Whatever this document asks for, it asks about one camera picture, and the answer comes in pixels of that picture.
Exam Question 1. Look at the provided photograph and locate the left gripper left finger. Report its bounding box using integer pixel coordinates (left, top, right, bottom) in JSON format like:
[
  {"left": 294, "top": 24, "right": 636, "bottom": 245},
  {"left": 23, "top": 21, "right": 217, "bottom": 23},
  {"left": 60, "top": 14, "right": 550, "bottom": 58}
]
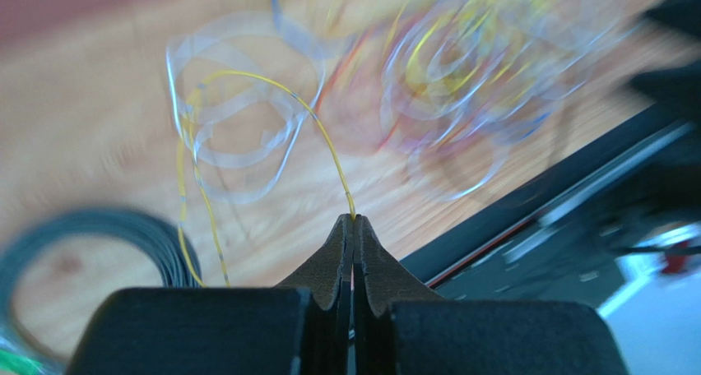
[{"left": 67, "top": 215, "right": 354, "bottom": 374}]

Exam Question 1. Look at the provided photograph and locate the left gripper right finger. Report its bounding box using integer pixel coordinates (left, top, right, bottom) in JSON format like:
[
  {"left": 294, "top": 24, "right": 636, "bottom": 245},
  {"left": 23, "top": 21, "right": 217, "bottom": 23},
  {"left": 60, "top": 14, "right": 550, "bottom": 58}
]
[{"left": 353, "top": 215, "right": 628, "bottom": 374}]

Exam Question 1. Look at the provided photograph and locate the white cable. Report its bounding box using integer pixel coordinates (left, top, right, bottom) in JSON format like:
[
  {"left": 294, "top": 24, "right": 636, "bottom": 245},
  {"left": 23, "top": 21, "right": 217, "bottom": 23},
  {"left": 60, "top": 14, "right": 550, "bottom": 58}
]
[{"left": 165, "top": 12, "right": 330, "bottom": 205}]

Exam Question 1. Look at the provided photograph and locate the yellow cable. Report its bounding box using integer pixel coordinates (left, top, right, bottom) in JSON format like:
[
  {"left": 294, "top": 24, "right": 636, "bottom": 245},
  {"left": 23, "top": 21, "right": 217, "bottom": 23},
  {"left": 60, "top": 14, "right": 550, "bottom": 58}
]
[{"left": 174, "top": 69, "right": 357, "bottom": 288}]

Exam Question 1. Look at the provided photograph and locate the grey coiled cable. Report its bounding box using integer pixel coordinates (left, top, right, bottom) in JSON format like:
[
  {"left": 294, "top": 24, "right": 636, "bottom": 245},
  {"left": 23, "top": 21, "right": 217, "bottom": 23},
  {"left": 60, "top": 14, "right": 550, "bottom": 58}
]
[{"left": 0, "top": 209, "right": 202, "bottom": 364}]

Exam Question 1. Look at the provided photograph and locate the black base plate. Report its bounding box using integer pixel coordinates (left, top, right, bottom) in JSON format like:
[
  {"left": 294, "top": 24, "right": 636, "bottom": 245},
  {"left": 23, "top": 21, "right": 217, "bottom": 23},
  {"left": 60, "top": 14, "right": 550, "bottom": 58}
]
[{"left": 403, "top": 106, "right": 700, "bottom": 306}]

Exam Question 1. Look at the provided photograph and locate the tangled pile of cables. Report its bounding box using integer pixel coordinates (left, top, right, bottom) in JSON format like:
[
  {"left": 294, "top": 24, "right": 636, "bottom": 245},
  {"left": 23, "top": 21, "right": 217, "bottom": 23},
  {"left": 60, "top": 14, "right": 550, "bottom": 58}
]
[{"left": 268, "top": 0, "right": 648, "bottom": 201}]

